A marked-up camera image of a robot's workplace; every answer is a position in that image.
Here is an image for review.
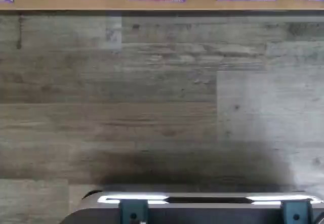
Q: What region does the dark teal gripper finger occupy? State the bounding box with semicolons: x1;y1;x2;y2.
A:
118;198;149;224
280;200;313;224

